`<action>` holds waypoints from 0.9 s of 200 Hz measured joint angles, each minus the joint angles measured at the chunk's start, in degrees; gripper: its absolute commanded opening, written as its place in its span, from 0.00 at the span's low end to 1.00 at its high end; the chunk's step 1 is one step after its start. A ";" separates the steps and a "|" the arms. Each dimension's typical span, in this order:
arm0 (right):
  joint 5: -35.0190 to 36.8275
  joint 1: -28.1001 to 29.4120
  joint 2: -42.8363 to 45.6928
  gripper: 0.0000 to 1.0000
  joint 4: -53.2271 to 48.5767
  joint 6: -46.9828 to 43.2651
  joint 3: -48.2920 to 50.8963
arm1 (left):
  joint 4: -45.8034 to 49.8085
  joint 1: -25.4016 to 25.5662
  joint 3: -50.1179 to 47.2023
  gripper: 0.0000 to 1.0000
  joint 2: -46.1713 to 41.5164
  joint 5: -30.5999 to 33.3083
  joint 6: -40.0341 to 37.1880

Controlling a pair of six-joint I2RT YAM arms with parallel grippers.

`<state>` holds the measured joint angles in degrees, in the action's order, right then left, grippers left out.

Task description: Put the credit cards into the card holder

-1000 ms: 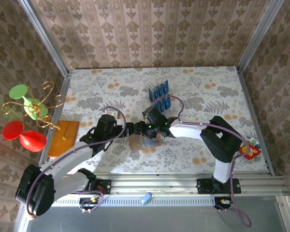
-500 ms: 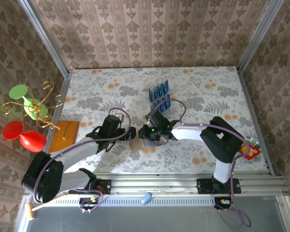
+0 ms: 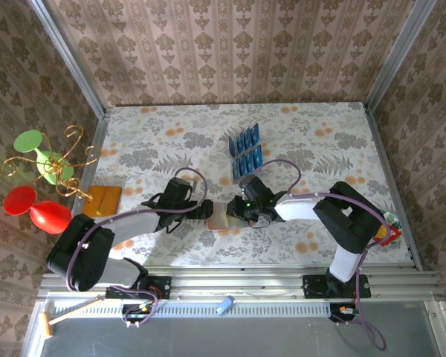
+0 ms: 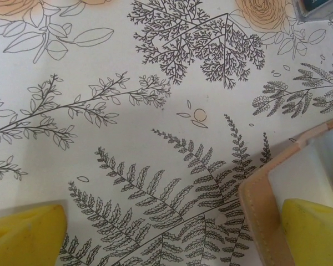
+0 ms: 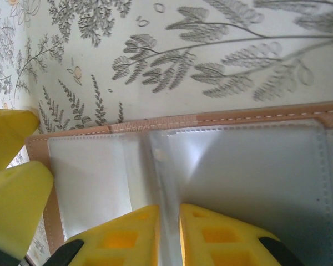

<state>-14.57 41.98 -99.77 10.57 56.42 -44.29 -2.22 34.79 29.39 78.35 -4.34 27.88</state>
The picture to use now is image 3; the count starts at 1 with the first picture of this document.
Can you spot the clear acrylic card stand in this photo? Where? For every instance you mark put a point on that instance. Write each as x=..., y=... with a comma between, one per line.
x=225, y=138

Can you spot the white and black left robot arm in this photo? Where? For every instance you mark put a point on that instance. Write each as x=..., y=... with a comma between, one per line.
x=134, y=223

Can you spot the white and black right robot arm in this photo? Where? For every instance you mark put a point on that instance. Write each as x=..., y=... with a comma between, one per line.
x=301, y=208

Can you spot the orange wooden base board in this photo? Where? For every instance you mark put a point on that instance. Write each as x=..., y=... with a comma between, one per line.
x=106, y=197

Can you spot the blue cylinder tube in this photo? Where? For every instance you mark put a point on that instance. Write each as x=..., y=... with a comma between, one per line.
x=225, y=306

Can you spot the grey metal panel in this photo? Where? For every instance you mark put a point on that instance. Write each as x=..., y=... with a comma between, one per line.
x=226, y=334

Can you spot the red plastic wine glass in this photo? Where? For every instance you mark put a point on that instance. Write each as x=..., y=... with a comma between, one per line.
x=48, y=219

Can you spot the patterned paper bowl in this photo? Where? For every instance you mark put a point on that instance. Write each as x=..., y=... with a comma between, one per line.
x=394, y=219

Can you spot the red snack packet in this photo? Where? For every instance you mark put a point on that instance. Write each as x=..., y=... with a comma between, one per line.
x=392, y=236

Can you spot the green plastic wine glass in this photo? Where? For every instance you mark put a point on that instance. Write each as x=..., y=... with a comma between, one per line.
x=29, y=141

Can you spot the wooden mallet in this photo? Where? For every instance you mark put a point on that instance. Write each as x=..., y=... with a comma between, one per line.
x=45, y=325

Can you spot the aluminium mounting rail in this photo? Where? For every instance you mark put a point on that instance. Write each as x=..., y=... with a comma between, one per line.
x=238, y=284

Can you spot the aluminium side rail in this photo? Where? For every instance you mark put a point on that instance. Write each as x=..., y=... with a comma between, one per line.
x=383, y=156
x=101, y=130

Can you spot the black connector bracket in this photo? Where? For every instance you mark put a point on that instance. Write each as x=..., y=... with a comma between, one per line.
x=134, y=314
x=336, y=316

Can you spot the aluminium frame post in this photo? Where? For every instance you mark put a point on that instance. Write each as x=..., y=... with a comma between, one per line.
x=72, y=63
x=394, y=56

